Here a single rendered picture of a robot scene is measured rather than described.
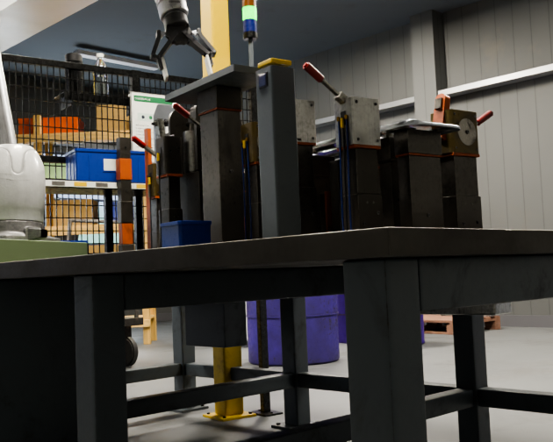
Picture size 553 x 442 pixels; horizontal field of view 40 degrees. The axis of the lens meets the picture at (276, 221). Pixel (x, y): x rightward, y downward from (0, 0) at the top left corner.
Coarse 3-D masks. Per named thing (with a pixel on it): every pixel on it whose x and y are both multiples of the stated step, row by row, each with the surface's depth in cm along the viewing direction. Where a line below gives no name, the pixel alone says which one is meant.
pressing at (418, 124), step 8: (408, 120) 185; (416, 120) 184; (384, 128) 191; (392, 128) 188; (400, 128) 195; (408, 128) 195; (416, 128) 196; (424, 128) 196; (432, 128) 196; (440, 128) 197; (448, 128) 197; (456, 128) 195; (384, 136) 204; (320, 144) 211; (328, 144) 208; (320, 152) 227; (328, 152) 228; (336, 152) 229
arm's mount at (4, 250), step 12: (0, 240) 193; (12, 240) 196; (24, 240) 198; (36, 240) 200; (0, 252) 193; (12, 252) 195; (24, 252) 198; (36, 252) 200; (48, 252) 202; (60, 252) 205; (72, 252) 207; (84, 252) 210
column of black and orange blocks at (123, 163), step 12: (120, 144) 297; (120, 156) 297; (120, 168) 296; (120, 180) 296; (120, 192) 296; (120, 204) 295; (132, 204) 298; (120, 216) 295; (132, 216) 297; (120, 228) 296; (132, 228) 297; (120, 240) 296; (132, 240) 297
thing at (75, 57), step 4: (68, 56) 323; (72, 56) 323; (76, 56) 324; (80, 56) 325; (68, 60) 323; (72, 60) 323; (76, 60) 324; (80, 60) 325; (76, 72) 323; (80, 72) 324; (76, 76) 323; (80, 76) 324; (76, 80) 323; (80, 80) 324; (76, 84) 323; (80, 84) 324; (76, 88) 323; (80, 88) 324; (76, 92) 323
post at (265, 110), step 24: (264, 72) 184; (288, 72) 185; (264, 96) 185; (288, 96) 185; (264, 120) 185; (288, 120) 184; (264, 144) 184; (288, 144) 183; (264, 168) 184; (288, 168) 183; (264, 192) 184; (288, 192) 182; (264, 216) 184; (288, 216) 182
